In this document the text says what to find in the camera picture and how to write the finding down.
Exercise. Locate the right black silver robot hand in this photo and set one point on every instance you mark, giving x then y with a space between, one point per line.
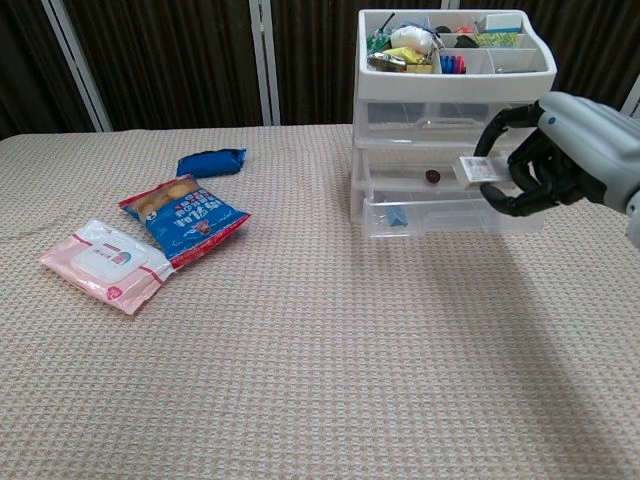
580 145

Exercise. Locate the small white printed box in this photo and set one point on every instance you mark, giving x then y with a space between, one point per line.
480 170

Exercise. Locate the clear drawer holding blue clip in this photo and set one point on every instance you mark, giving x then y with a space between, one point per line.
450 220

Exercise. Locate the white and teal box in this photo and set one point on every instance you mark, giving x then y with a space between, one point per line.
502 22

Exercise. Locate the green patterned packet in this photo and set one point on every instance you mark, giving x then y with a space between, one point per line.
497 40

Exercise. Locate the dark red round item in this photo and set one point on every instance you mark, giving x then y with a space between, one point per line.
432 176

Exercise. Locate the blue binder clips bundle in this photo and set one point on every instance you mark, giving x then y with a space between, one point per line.
451 64

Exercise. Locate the black oval item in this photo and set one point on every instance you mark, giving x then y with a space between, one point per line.
465 41

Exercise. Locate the orange red small item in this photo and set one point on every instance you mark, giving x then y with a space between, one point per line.
464 28

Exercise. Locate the olive yellow block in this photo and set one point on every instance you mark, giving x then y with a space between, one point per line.
419 68

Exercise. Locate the black round item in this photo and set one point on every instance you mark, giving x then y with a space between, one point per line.
442 29

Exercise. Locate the blue clip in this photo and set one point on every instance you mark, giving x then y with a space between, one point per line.
396 217

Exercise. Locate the white soft pouch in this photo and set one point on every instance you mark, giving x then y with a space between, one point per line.
410 36

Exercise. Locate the yellow packet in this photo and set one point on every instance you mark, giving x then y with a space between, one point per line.
400 52

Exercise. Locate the shiny foil candy packet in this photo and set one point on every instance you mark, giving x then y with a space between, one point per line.
385 62

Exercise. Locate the green circuit board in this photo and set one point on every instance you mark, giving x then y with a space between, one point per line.
377 40

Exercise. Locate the beige woven tablecloth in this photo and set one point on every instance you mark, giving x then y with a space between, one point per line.
300 350

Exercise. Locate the small dark blue snack packet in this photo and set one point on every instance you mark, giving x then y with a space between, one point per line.
210 162

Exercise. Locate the blue biscuit bag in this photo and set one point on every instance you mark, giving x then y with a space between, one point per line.
195 220

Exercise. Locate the dark pleated curtain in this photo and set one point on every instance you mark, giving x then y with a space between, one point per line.
175 60

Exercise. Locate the pink wet wipes pack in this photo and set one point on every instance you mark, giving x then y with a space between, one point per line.
110 270

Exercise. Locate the white metal frame post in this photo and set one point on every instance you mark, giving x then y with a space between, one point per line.
264 60
75 65
632 97

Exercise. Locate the white plastic drawer organizer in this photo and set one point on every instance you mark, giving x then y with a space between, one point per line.
450 85

